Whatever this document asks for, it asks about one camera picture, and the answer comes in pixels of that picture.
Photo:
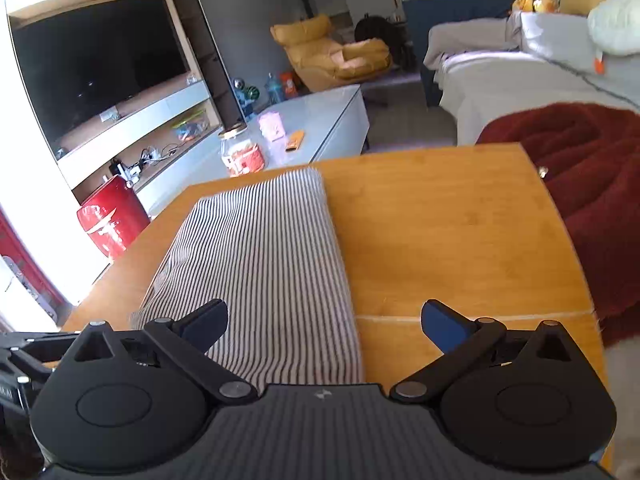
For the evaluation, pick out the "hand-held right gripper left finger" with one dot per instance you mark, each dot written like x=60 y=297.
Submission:
x=207 y=322

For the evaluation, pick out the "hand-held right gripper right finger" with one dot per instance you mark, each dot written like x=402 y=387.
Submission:
x=442 y=325

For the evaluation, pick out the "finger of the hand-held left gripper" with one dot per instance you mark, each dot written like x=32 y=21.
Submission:
x=35 y=342

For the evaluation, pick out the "striped garment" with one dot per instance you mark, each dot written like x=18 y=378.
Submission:
x=260 y=260

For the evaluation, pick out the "red mini fridge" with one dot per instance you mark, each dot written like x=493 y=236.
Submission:
x=112 y=215

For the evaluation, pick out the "clear jar with orange label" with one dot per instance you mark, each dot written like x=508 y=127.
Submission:
x=241 y=155

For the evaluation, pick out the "blue toy in bag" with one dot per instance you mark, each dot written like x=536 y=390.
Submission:
x=190 y=130

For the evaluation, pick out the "dark red fleece blanket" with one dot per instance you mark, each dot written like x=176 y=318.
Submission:
x=585 y=185

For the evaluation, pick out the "small orange packet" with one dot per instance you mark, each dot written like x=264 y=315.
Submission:
x=295 y=141

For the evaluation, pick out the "pink box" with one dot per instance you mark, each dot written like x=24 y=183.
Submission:
x=271 y=126

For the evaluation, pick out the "white and wood TV cabinet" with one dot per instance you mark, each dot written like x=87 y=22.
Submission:
x=165 y=105

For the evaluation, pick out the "white coffee table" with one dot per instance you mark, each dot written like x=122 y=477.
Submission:
x=320 y=110

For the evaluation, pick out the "blue water bottle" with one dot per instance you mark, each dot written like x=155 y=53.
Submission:
x=274 y=90

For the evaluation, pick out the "white covered sofa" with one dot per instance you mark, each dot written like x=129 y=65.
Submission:
x=505 y=85

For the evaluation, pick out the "orange snack bag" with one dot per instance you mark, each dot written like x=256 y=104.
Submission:
x=290 y=85

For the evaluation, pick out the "dark tall panel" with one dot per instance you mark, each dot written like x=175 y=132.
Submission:
x=215 y=45

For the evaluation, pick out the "black flat television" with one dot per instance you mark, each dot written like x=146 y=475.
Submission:
x=100 y=60

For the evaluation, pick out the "beige throw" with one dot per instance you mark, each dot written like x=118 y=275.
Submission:
x=465 y=35

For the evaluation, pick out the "yellow armchair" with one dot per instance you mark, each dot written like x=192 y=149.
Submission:
x=325 y=55

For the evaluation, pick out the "black chair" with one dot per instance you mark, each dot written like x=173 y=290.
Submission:
x=380 y=32

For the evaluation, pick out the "small yellow plush toy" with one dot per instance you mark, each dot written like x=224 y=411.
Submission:
x=523 y=2

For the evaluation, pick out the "white goose plush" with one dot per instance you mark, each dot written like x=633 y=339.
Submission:
x=615 y=25

